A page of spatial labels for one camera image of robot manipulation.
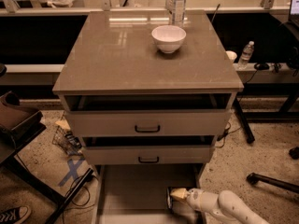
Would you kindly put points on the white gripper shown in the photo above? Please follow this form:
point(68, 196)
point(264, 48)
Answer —
point(194, 198)

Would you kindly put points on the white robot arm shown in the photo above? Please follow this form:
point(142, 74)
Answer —
point(226, 206)

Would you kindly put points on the open bottom drawer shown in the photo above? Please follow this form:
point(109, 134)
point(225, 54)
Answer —
point(138, 194)

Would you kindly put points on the grey drawer cabinet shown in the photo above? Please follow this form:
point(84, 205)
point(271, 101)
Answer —
point(115, 55)

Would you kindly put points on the black chair leg with caster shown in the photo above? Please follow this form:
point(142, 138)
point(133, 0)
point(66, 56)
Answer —
point(255, 178)

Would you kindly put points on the black table leg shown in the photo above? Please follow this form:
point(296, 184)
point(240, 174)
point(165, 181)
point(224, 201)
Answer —
point(243, 121)

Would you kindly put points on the blue tape cross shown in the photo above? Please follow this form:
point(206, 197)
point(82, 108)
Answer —
point(73, 166)

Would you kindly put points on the white paper cup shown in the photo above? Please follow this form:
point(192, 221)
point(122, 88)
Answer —
point(231, 55)

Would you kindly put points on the black computer mouse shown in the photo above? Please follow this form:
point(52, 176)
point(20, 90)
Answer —
point(261, 66)

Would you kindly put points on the white ceramic bowl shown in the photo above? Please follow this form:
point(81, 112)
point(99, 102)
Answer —
point(168, 38)

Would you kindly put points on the small water bottle on ledge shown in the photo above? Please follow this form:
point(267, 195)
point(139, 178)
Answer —
point(245, 55)

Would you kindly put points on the black and white sneaker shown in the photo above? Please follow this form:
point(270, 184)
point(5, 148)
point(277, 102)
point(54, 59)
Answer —
point(15, 215)

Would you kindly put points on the brown chair seat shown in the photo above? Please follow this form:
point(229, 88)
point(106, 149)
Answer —
point(19, 125)

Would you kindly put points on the clear water bottle on cabinet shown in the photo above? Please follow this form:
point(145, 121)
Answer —
point(177, 12)

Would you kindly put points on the middle drawer with black handle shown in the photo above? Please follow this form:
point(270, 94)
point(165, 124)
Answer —
point(149, 150)

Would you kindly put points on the drawer with black handle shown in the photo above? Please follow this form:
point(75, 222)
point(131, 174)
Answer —
point(149, 150)
point(148, 115)

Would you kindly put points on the top drawer with black handle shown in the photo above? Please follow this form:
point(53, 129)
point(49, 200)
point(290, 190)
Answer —
point(148, 115)

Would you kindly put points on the wire basket on floor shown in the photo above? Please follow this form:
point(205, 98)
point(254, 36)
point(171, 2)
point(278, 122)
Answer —
point(67, 142)

